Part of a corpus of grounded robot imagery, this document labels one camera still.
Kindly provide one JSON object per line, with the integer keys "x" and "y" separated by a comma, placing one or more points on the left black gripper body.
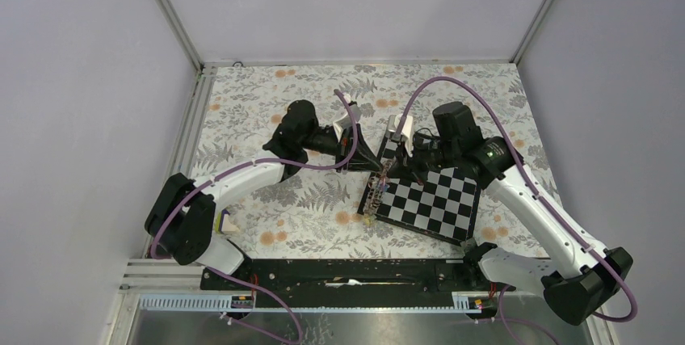
{"x": 345, "y": 146}

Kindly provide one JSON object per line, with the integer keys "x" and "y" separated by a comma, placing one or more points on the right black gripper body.
{"x": 426, "y": 157}

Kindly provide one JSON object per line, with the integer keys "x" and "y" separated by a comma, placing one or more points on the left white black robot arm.
{"x": 182, "y": 218}

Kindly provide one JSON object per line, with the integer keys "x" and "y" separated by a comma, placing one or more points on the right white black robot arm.
{"x": 581, "y": 272}

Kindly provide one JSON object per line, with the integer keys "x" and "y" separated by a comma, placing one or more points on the black white checkerboard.
{"x": 445, "y": 207}

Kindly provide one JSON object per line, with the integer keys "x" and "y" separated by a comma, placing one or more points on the floral patterned table mat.
{"x": 315, "y": 215}

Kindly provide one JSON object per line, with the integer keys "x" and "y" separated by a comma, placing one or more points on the yellow purple white small object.
{"x": 223, "y": 223}

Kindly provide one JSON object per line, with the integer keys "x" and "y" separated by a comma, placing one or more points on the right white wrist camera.
{"x": 400, "y": 130}

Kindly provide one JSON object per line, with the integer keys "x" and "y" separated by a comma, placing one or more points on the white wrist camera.
{"x": 400, "y": 130}
{"x": 344, "y": 121}

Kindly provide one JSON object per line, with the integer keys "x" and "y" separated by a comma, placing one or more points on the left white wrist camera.
{"x": 344, "y": 121}

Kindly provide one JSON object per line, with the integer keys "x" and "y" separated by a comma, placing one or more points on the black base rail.
{"x": 409, "y": 284}

